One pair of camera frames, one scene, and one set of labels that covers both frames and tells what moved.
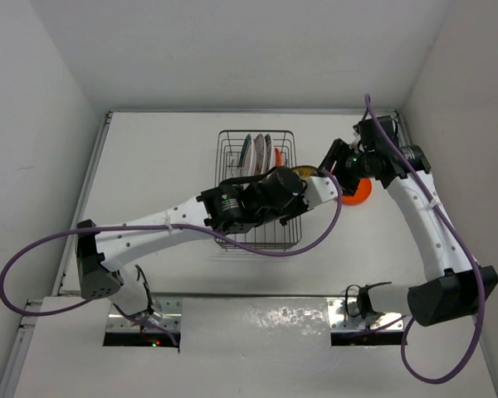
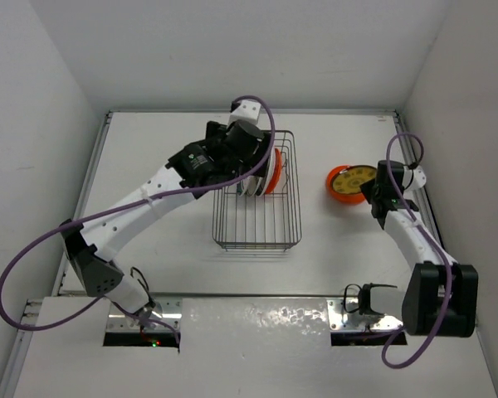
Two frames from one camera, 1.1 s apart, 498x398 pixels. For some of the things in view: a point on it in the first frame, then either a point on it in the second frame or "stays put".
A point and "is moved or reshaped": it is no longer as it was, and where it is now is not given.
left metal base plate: [171, 319] stays put
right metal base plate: [344, 317] stays put
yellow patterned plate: [305, 172] is moved or reshaped
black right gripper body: [350, 168] -> [369, 190]
